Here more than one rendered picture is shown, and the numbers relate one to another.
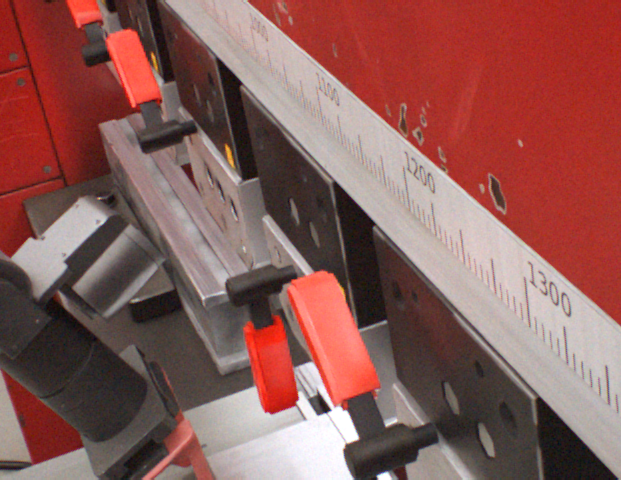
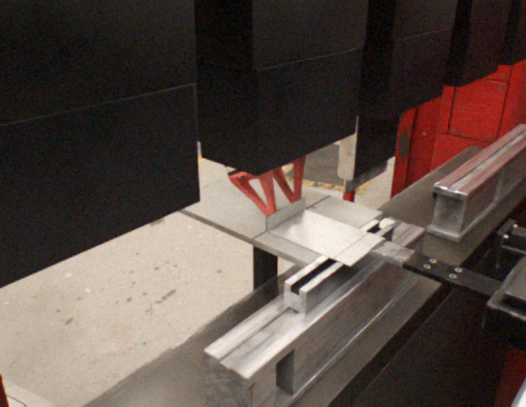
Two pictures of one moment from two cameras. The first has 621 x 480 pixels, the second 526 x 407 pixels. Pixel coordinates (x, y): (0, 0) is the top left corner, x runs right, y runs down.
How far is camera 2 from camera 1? 0.62 m
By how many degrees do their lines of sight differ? 49
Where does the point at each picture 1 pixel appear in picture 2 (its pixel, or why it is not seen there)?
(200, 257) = (461, 174)
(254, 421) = (344, 215)
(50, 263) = not seen: hidden behind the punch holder
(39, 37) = (520, 70)
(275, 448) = (328, 226)
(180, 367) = (418, 219)
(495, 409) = not seen: outside the picture
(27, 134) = (489, 115)
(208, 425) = (329, 204)
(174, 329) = not seen: hidden behind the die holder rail
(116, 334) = (419, 196)
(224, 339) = (439, 216)
